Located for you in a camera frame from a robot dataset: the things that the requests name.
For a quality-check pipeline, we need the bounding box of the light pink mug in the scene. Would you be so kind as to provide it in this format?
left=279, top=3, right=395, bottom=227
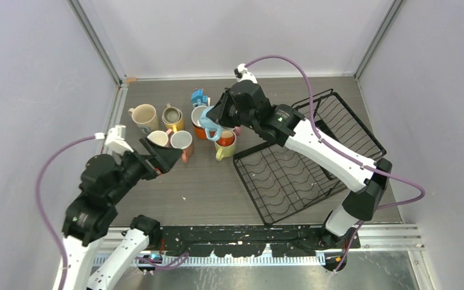
left=147, top=129, right=173, bottom=147

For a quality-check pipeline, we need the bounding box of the aluminium rail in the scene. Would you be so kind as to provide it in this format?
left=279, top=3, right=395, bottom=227
left=132, top=224, right=425, bottom=268

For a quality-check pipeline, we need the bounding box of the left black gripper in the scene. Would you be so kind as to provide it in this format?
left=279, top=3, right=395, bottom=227
left=109, top=134, right=184, bottom=202

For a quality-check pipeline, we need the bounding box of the small beige cup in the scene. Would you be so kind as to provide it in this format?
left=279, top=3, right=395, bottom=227
left=162, top=103, right=182, bottom=124

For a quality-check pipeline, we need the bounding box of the lime green mug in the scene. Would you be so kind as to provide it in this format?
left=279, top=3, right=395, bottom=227
left=214, top=136, right=237, bottom=161

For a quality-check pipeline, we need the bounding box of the small orange cup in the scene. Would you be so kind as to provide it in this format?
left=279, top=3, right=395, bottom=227
left=216, top=131, right=236, bottom=147

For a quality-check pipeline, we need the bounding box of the blue white toy house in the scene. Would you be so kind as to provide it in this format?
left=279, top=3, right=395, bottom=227
left=190, top=88, right=210, bottom=108

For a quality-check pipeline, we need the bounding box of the light blue faceted mug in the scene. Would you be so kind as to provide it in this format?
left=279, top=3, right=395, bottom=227
left=198, top=106, right=223, bottom=142

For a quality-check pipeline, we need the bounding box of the cream patterned mug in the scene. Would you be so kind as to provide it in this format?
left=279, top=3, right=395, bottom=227
left=128, top=104, right=160, bottom=135

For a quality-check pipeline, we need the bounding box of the yellow mug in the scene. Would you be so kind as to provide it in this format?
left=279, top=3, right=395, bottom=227
left=163, top=118, right=184, bottom=132

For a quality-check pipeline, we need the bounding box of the black wire dish rack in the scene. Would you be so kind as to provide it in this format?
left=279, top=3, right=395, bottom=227
left=233, top=89, right=387, bottom=225

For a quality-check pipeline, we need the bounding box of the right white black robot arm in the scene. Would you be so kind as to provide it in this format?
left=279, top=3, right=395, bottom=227
left=199, top=80, right=392, bottom=248

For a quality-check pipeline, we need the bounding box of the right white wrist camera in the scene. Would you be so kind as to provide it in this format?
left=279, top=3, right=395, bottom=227
left=234, top=63, right=257, bottom=84

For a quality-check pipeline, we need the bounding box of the salmon pink mug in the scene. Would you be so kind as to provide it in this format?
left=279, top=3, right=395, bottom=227
left=170, top=130, right=194, bottom=163

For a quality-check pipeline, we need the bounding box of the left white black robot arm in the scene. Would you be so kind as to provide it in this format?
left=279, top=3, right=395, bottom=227
left=54, top=135, right=182, bottom=289

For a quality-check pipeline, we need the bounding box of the orange mug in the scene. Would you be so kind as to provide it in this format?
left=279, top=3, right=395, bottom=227
left=193, top=126, right=207, bottom=140

